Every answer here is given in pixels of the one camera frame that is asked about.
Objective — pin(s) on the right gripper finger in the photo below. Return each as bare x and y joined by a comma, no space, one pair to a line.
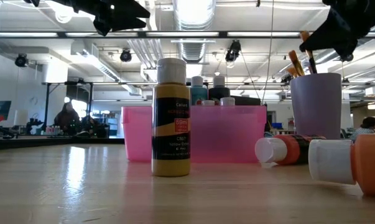
325,34
349,46

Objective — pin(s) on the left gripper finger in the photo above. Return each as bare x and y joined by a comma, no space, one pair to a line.
131,11
115,24

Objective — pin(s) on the black orange paintbrush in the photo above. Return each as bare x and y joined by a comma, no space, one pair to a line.
312,63

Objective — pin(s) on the pale pink paintbrush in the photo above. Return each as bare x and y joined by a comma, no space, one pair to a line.
307,66

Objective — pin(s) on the lilac plastic cup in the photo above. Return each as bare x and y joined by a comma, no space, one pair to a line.
316,109

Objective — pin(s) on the teal paint bottle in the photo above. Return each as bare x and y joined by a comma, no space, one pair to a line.
199,91

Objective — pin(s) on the black paint bottle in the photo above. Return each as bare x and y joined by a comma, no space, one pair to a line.
218,90

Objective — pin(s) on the black background robot arm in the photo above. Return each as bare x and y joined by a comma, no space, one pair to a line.
92,127
35,124

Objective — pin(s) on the red-orange paint bottle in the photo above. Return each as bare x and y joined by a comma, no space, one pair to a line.
288,149

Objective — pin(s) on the orange paint bottle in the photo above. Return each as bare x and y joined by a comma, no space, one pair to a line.
369,165

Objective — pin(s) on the yellow ochre paint bottle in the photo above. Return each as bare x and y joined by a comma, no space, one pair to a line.
171,161

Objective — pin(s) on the black ceiling spotlight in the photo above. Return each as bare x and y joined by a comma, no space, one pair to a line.
348,59
125,56
20,60

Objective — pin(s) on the person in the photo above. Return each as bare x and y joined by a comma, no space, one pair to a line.
366,129
67,119

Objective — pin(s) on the blue lit shelving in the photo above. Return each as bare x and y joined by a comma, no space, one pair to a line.
114,124

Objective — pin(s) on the black background monitor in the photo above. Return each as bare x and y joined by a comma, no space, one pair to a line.
247,100

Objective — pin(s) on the blue box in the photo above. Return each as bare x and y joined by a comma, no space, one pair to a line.
276,125

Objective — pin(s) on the white box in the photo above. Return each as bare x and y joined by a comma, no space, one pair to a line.
20,117

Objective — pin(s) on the pink translucent plastic bin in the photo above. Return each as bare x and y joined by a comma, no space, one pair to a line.
224,137

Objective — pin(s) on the silver ventilation duct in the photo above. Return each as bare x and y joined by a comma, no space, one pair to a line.
193,15

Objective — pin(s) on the black hanging camera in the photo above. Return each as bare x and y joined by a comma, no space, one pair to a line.
234,49

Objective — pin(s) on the black overhead light rail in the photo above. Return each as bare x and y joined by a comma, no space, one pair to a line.
221,34

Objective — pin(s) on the black aluminium table frame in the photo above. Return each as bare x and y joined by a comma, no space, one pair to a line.
19,142

